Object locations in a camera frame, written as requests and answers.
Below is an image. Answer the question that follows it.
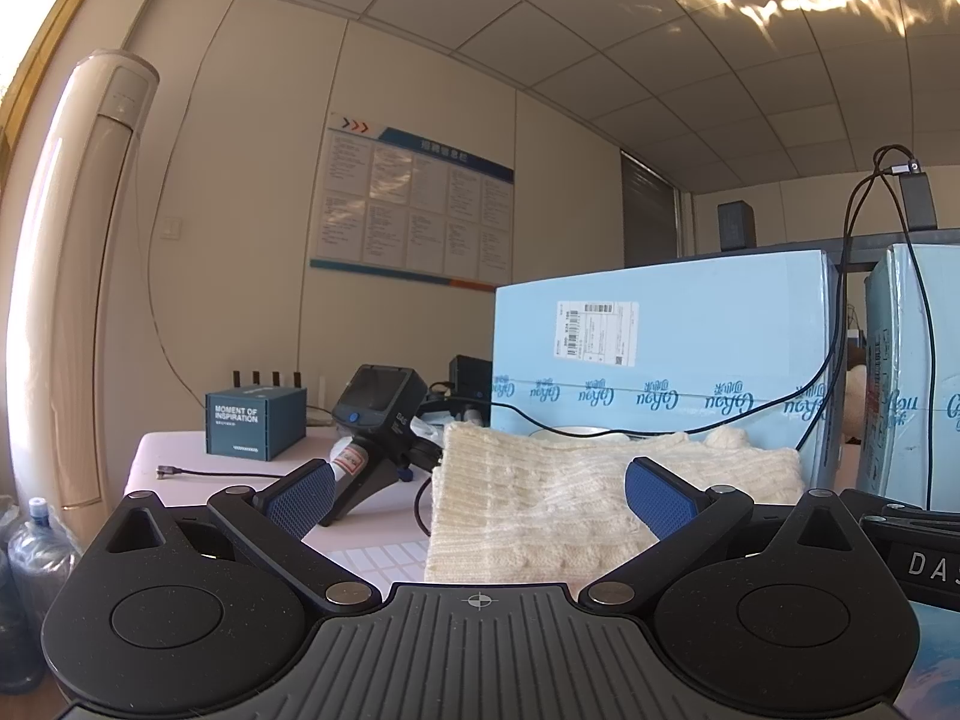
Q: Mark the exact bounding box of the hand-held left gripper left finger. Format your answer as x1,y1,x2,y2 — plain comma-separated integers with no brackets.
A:
105,459,378,612

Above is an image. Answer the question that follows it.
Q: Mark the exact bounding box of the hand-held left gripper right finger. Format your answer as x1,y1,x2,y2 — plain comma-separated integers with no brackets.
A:
583,456,860,611

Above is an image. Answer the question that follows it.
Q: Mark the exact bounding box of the teal printed box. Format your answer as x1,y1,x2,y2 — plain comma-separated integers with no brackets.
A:
205,386,307,460

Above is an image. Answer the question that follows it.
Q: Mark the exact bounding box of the printed desk mat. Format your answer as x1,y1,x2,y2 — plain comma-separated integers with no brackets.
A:
904,600,960,720

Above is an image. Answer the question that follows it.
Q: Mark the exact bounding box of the cream knit sweater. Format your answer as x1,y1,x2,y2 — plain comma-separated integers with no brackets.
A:
424,422,805,586

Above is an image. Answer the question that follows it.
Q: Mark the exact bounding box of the black antenna router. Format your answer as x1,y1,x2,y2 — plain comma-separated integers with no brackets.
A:
231,369,302,391

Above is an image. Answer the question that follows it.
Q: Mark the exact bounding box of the black handheld device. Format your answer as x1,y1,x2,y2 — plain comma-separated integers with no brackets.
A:
328,364,443,527

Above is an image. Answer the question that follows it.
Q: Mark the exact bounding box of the light blue box left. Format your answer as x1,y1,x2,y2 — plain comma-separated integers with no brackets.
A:
491,249,848,492

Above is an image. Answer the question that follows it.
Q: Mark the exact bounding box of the light blue cardboard box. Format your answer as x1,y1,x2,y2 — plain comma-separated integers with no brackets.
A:
862,242,960,515

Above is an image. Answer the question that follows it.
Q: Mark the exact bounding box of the small black box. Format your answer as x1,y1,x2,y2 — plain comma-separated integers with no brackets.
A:
448,355,494,400

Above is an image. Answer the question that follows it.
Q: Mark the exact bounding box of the clear water jug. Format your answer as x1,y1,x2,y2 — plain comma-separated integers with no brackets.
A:
6,496,82,695

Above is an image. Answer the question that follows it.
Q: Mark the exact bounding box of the black speaker box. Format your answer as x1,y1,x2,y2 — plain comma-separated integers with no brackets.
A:
718,202,757,251

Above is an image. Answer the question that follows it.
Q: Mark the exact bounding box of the dark window blind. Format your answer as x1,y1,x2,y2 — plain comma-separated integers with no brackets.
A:
621,150,682,269

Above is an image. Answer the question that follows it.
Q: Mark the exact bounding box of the beige standing air conditioner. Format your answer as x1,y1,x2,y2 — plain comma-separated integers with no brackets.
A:
6,49,161,511

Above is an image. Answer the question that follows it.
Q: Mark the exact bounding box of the black power adapter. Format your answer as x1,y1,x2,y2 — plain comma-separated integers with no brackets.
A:
900,159,938,231

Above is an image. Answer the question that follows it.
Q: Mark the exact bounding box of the black plug cable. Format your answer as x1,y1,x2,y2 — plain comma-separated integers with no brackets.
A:
154,465,290,482

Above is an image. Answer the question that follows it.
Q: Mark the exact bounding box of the black phone charging cable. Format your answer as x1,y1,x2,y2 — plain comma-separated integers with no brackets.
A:
896,165,940,512

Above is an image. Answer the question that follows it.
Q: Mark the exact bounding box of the long black cable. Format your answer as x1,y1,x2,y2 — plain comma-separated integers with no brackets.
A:
491,146,912,458

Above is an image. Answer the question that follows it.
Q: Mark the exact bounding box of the wall notice board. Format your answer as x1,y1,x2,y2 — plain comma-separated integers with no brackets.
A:
310,111,516,292

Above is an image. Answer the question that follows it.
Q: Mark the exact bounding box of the wooden window frame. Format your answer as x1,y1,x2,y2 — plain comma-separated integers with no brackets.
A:
0,0,113,158

